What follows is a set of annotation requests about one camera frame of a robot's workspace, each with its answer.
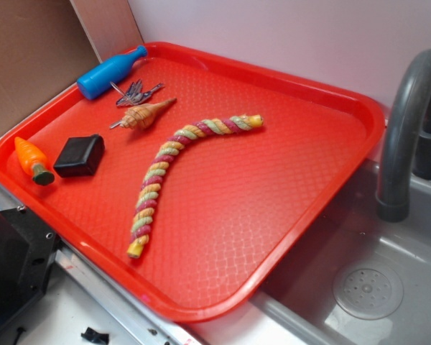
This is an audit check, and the tan spiral sea shell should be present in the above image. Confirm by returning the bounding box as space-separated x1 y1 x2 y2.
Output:
109 98 177 130

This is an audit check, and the red plastic tray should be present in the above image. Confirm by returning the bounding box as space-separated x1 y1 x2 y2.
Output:
0 42 385 323

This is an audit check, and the bunch of metal keys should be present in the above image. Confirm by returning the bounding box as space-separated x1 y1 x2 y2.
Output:
110 79 164 108

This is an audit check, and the black rectangular box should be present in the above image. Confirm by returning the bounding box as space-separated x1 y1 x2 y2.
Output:
53 134 105 178

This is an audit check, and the blue plastic toy bottle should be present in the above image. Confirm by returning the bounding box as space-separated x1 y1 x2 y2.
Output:
76 45 148 100

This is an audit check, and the grey plastic toy sink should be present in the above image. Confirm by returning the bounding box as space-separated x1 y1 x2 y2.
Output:
252 162 431 344

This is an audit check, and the grey curved toy faucet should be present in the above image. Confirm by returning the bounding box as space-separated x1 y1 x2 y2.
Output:
376 49 431 222

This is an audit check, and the orange toy carrot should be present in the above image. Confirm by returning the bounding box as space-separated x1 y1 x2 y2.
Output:
14 137 55 186

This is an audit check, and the small black plastic clip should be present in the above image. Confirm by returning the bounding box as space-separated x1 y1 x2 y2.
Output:
80 327 110 345

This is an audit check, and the brown cardboard panel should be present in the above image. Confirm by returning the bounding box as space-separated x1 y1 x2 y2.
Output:
0 1 143 137

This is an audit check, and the multicolour twisted rope toy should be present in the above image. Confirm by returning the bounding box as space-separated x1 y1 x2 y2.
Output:
126 115 264 259

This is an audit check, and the aluminium frame rail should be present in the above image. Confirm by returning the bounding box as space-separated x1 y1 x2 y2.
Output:
0 172 202 345

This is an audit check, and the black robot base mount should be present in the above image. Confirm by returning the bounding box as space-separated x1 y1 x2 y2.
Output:
0 206 59 334

